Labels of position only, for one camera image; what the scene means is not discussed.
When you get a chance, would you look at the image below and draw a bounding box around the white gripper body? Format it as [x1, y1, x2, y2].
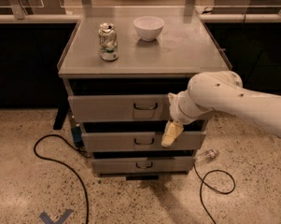
[168, 91, 210, 125]

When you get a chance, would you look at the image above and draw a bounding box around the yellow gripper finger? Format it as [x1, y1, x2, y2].
[162, 121, 184, 147]

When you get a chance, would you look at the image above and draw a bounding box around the grey top drawer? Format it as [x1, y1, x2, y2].
[68, 94, 171, 122]

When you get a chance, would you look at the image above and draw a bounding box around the grey drawer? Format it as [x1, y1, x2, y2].
[82, 132, 206, 152]
[68, 94, 171, 122]
[91, 156, 193, 175]

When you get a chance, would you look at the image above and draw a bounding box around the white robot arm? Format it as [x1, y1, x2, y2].
[162, 71, 281, 147]

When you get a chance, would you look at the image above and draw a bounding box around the grey bottom drawer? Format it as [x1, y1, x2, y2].
[91, 156, 193, 175]

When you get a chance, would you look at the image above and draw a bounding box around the grey middle drawer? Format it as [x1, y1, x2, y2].
[82, 132, 206, 152]

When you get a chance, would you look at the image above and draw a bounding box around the grey drawer cabinet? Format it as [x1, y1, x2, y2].
[59, 7, 228, 177]

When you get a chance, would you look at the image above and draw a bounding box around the clear plastic bottle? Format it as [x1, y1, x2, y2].
[195, 149, 219, 166]

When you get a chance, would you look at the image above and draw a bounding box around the white ceramic bowl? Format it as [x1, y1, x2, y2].
[133, 16, 164, 41]

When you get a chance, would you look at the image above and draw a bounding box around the blue power box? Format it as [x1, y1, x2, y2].
[71, 126, 83, 147]

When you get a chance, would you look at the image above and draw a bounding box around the crushed green soda can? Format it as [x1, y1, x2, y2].
[98, 22, 119, 62]

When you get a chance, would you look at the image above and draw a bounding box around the blue tape cross mark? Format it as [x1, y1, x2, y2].
[39, 208, 74, 224]

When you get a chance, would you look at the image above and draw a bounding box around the black cable right floor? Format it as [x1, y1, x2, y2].
[193, 163, 236, 224]

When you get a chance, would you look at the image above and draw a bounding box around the black cable floor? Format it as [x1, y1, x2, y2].
[33, 133, 91, 224]
[193, 163, 236, 224]

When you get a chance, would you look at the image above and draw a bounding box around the black cable left floor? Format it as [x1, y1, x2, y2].
[33, 133, 91, 224]

